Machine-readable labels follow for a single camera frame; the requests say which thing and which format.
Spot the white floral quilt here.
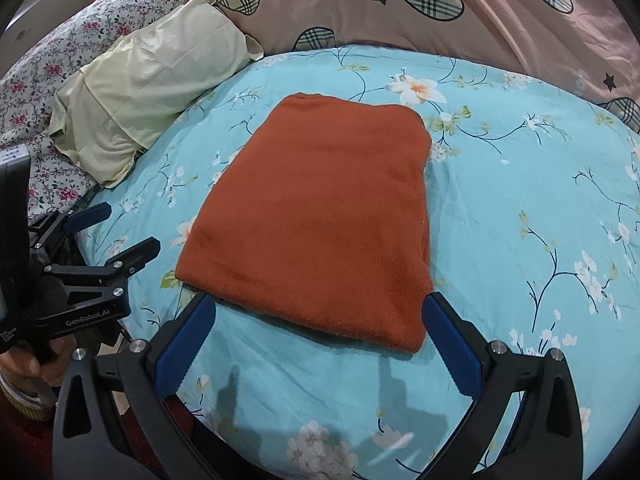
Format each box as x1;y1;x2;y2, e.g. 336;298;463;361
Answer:
0;0;236;221

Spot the person's left hand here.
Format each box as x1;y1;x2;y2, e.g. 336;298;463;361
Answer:
0;335;76;398

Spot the person's left forearm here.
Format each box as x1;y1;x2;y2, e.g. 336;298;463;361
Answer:
0;377;58;422

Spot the pink duvet with plaid hearts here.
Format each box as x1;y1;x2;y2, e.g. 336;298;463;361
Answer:
200;0;640;136

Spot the orange knit sweater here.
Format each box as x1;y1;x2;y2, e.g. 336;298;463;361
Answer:
175;92;435;353

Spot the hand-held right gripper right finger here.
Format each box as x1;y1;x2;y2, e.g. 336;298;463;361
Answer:
421;291;585;480

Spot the dark mesh object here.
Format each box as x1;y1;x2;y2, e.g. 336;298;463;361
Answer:
52;230;93;268

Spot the light blue floral bedsheet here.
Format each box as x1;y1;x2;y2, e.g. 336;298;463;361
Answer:
82;44;640;480

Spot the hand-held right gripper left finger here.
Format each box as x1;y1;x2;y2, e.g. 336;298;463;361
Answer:
52;291;217;480

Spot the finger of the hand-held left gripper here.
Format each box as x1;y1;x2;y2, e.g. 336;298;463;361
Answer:
45;237;162;286
29;202;112;250

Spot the dark red cloth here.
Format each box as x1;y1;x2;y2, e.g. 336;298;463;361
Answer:
0;400;201;480

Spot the cream pillow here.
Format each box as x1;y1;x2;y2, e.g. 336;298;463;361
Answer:
49;0;265;188

